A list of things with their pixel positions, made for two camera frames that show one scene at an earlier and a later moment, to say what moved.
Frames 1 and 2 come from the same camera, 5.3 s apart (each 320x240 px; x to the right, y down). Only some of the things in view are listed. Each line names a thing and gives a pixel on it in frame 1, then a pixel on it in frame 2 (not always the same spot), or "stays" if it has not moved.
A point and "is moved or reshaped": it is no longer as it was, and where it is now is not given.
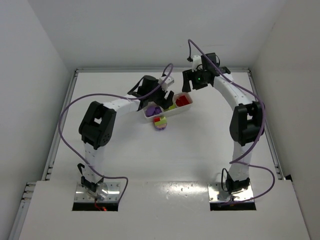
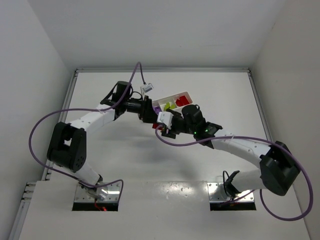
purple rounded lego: (150, 111) is moved or reshaped
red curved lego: (183, 101) stays
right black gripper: (189, 77) → (170, 129)
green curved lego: (172, 107) stays
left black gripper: (161, 98) → (145, 110)
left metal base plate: (108, 191) stays
